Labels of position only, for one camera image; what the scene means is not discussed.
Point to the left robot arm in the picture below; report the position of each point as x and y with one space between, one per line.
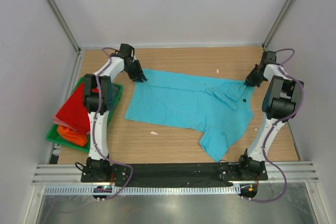
98 100

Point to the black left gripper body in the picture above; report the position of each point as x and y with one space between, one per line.
136 71

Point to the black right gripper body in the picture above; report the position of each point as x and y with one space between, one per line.
253 77

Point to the green plastic bin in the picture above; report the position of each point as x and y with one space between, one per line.
54 137

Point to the grey t shirt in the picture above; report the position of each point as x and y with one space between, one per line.
117 93

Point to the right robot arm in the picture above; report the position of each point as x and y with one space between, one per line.
282 101

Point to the white slotted cable duct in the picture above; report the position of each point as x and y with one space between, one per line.
103 190

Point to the pink t shirt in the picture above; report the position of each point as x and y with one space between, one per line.
58 121

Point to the red t shirt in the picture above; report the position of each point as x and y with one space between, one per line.
74 113

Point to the turquoise t shirt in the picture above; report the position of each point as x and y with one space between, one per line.
219 108

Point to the orange t shirt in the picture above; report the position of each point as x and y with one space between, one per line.
72 136

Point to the aluminium frame rail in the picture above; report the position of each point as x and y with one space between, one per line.
56 175

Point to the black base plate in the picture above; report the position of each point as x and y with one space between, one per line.
187 175

